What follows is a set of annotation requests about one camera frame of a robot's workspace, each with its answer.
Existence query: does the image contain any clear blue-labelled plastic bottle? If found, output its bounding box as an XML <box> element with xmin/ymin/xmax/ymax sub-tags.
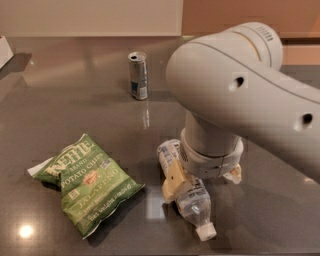
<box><xmin>157</xmin><ymin>139</ymin><xmax>217</xmax><ymax>241</ymax></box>

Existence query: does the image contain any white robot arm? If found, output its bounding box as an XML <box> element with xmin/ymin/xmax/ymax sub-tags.
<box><xmin>162</xmin><ymin>22</ymin><xmax>320</xmax><ymax>202</ymax></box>

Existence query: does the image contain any white object at left edge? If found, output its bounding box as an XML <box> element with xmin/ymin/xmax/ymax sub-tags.
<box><xmin>0</xmin><ymin>36</ymin><xmax>14</xmax><ymax>69</ymax></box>

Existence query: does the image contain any silver blue drink can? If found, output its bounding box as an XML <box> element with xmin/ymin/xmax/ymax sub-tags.
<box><xmin>128</xmin><ymin>52</ymin><xmax>148</xmax><ymax>100</ymax></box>

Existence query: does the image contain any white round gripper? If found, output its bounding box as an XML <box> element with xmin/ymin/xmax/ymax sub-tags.
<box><xmin>162</xmin><ymin>128</ymin><xmax>244</xmax><ymax>203</ymax></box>

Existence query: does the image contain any green Kettle chips bag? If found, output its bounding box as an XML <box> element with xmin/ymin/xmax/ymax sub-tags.
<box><xmin>28</xmin><ymin>134</ymin><xmax>143</xmax><ymax>238</ymax></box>

